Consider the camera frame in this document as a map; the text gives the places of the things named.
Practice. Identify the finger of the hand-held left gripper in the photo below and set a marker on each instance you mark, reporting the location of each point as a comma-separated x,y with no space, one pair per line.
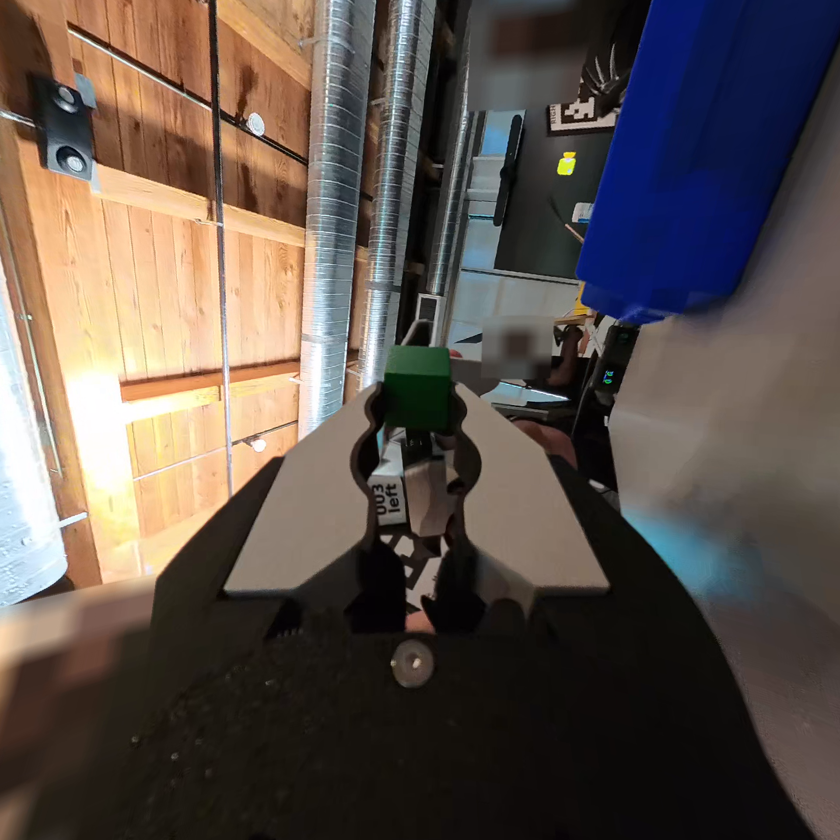
430,499

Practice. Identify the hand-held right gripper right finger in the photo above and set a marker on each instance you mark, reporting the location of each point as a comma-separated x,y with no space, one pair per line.
531,525

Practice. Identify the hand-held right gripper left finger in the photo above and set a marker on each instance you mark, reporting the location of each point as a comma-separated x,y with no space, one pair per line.
295,525

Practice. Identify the dark green cube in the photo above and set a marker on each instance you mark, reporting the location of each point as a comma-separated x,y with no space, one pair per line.
417,387

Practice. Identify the blue plastic storage bin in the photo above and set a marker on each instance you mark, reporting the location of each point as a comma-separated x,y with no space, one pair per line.
689,164

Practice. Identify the person's left hand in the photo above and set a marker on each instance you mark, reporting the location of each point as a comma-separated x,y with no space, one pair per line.
421,623

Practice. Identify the black device with green light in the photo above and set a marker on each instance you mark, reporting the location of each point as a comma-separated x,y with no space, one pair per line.
617,348

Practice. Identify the black ceiling conduit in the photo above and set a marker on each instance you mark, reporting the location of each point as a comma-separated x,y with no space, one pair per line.
222,262

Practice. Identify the yellow sticker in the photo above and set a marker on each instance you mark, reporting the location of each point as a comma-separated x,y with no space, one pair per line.
567,164

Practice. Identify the black clamp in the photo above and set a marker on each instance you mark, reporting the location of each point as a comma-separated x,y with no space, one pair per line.
62,124

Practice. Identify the narrow silver duct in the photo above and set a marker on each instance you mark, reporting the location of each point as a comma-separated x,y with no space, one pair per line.
331,197
397,164

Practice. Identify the black wall bar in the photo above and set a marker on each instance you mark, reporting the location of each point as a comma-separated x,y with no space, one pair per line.
510,170

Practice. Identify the wall marker poster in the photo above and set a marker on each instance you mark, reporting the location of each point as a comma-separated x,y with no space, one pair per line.
577,115

